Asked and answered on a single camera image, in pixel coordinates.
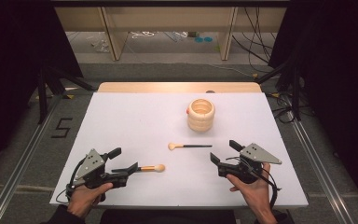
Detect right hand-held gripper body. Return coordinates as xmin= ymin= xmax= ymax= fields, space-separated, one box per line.
xmin=217 ymin=143 xmax=282 ymax=185

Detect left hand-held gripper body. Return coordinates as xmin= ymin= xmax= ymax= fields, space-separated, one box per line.
xmin=74 ymin=148 xmax=129 ymax=189

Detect makeup brush with gold ferrule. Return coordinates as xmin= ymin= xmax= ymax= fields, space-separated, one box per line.
xmin=138 ymin=163 xmax=166 ymax=174

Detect cream ringed brush holder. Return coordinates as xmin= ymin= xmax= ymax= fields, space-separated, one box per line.
xmin=186 ymin=98 xmax=216 ymax=133

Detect small black-handled makeup brush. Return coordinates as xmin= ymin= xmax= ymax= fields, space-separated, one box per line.
xmin=167 ymin=142 xmax=213 ymax=151

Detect person's left hand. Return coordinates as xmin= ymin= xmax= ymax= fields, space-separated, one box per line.
xmin=66 ymin=182 xmax=114 ymax=218

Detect person's right hand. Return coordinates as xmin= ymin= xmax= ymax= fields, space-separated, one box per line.
xmin=226 ymin=161 xmax=276 ymax=218

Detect white table sheet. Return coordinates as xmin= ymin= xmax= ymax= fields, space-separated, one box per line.
xmin=49 ymin=91 xmax=310 ymax=209

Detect black metal stand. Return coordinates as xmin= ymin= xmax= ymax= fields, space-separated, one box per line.
xmin=36 ymin=64 xmax=98 ymax=125
xmin=254 ymin=57 xmax=303 ymax=121

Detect wooden table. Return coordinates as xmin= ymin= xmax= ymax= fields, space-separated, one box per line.
xmin=97 ymin=81 xmax=263 ymax=94

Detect clear plastic bag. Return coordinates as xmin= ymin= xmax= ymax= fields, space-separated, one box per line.
xmin=88 ymin=33 xmax=110 ymax=53

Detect black curtain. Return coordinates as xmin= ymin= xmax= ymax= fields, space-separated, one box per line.
xmin=0 ymin=0 xmax=84 ymax=180
xmin=268 ymin=0 xmax=358 ymax=216

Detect wooden shelf unit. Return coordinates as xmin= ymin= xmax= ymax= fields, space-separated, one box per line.
xmin=54 ymin=6 xmax=288 ymax=62

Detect left hand-held gripper cable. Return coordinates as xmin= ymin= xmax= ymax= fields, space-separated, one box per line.
xmin=55 ymin=158 xmax=88 ymax=205

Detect hand-held gripper cable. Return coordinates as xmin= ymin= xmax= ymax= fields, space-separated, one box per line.
xmin=55 ymin=158 xmax=88 ymax=205
xmin=227 ymin=156 xmax=282 ymax=210

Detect right hand-held gripper cable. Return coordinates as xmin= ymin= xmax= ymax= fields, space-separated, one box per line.
xmin=227 ymin=156 xmax=282 ymax=210

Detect black floor cables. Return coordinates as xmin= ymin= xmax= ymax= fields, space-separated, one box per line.
xmin=266 ymin=91 xmax=313 ymax=124

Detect aluminium floor rail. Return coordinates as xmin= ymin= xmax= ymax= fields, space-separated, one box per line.
xmin=291 ymin=119 xmax=353 ymax=224
xmin=0 ymin=92 xmax=63 ymax=224

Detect bundle of black cables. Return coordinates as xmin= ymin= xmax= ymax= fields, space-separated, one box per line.
xmin=231 ymin=7 xmax=276 ymax=74

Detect white cord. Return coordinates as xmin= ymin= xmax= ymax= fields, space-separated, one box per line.
xmin=130 ymin=30 xmax=157 ymax=39

